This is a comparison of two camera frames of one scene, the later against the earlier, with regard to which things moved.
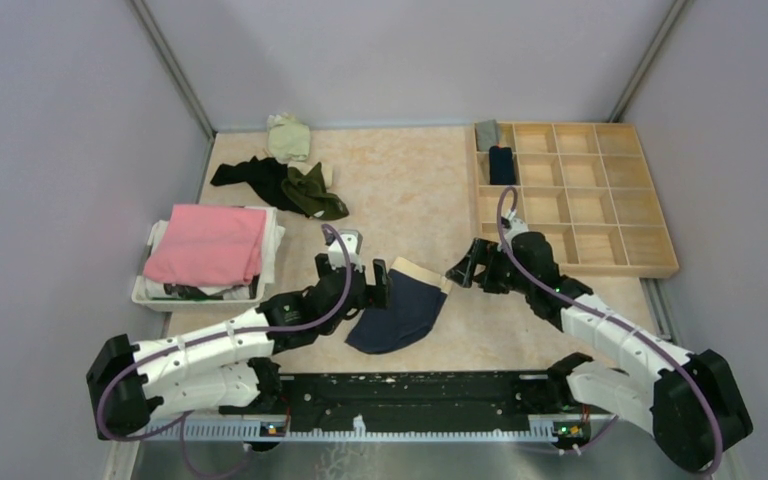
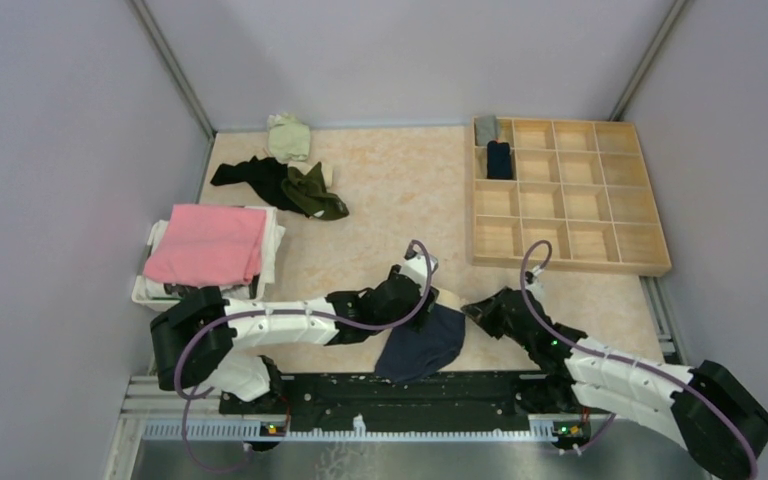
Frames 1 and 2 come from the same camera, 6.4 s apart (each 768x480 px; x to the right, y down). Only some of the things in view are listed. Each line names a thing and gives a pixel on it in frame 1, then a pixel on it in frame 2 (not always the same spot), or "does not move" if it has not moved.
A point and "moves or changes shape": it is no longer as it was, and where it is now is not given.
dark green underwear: x=309 y=192 does not move
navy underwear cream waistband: x=416 y=296 moves or changes shape
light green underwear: x=287 y=138 does not move
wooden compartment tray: x=589 y=188 does not move
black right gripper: x=463 y=273 to x=485 y=311
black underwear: x=264 y=176 does not move
